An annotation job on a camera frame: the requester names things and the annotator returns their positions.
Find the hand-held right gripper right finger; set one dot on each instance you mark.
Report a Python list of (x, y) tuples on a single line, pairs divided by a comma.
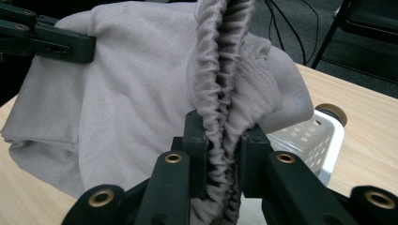
[(252, 165)]

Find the grey pants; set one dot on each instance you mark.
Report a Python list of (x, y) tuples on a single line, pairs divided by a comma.
[(131, 103)]

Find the black chair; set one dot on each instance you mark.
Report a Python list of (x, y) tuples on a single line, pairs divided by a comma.
[(366, 34)]

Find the brown round lid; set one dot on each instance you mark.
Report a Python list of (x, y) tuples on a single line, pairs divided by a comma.
[(334, 112)]

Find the white perforated plastic basket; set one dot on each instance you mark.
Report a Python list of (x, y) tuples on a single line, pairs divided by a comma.
[(313, 140)]

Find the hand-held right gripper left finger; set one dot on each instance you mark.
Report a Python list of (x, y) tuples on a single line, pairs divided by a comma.
[(195, 156)]

